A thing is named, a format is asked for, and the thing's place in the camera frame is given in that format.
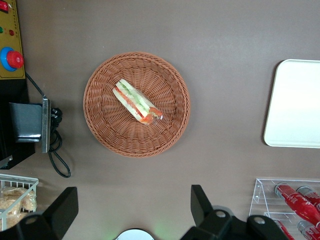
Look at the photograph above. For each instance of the rice cracker bag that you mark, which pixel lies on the rice cracker bag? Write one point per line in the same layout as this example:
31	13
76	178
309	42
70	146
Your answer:
12	202

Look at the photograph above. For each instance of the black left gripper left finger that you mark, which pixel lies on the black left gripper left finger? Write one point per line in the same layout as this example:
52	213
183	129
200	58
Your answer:
60	215

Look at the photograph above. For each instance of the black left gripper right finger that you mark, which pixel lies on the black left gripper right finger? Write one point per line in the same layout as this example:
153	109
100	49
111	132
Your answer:
203	212

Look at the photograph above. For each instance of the black appliance housing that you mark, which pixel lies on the black appliance housing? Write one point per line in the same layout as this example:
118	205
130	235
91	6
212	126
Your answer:
10	155

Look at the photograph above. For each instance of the round brown wicker basket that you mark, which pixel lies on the round brown wicker basket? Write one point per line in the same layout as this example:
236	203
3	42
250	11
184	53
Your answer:
110	130

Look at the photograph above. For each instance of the metal bracket with black box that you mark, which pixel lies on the metal bracket with black box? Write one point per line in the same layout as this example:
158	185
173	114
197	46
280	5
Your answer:
30	122

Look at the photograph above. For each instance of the yellow control panel box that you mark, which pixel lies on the yellow control panel box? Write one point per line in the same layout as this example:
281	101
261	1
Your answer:
11	22

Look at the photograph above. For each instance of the clear acrylic bottle rack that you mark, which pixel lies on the clear acrylic bottle rack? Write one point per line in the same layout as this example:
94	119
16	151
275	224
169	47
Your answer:
262	197

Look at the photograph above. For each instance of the red cola bottle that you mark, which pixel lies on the red cola bottle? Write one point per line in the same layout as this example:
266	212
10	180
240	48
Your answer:
285	228
310	231
297	202
311	197

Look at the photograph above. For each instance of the red emergency stop button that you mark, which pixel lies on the red emergency stop button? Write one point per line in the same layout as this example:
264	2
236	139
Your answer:
13	59

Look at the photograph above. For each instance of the cream plastic tray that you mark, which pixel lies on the cream plastic tray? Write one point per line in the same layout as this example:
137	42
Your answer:
295	105

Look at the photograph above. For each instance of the triangle sandwich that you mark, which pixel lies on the triangle sandwich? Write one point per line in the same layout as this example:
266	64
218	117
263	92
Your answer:
135	102

